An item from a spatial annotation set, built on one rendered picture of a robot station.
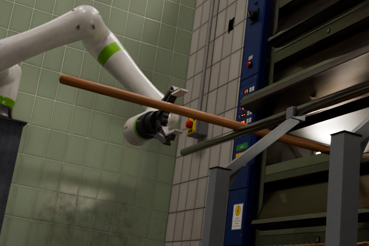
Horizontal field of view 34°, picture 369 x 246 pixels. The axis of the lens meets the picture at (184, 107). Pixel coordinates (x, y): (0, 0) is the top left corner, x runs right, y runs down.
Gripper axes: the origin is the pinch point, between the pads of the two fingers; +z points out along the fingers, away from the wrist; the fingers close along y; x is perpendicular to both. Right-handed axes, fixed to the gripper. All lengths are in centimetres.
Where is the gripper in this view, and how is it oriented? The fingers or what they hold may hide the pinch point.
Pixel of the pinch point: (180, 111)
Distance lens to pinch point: 194.0
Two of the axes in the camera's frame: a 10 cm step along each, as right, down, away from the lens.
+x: -8.8, -2.5, -4.0
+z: 4.5, -2.2, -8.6
